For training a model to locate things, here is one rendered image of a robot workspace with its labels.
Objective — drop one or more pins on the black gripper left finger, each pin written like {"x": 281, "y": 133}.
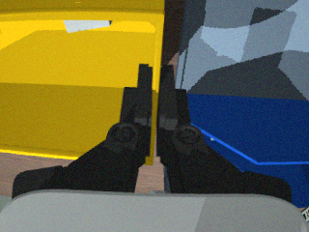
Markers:
{"x": 108, "y": 166}

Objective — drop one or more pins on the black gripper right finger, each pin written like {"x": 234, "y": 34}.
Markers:
{"x": 193, "y": 167}

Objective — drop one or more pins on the yellow bin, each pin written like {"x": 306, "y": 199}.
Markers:
{"x": 61, "y": 92}

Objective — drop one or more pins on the blue open bin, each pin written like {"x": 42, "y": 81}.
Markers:
{"x": 274, "y": 132}

